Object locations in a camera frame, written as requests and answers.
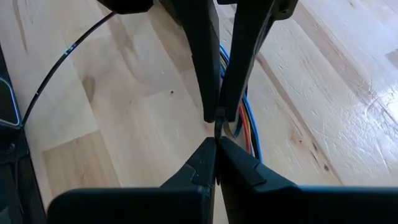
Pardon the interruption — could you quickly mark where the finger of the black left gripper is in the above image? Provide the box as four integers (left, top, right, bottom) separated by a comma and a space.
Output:
220, 0, 276, 123
160, 0, 221, 123

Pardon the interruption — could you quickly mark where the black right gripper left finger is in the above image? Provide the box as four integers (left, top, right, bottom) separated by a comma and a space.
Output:
46, 138, 218, 224

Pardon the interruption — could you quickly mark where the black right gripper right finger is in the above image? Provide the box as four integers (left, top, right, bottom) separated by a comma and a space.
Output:
218, 136, 398, 224

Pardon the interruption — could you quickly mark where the multicolour wire harness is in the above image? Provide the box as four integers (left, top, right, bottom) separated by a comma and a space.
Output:
218, 43, 264, 163

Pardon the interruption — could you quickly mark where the black device with silver rim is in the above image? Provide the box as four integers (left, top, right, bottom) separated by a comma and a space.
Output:
0, 43, 47, 224

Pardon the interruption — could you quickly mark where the thin black cable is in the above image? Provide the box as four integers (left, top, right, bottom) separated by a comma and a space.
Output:
21, 11, 116, 126

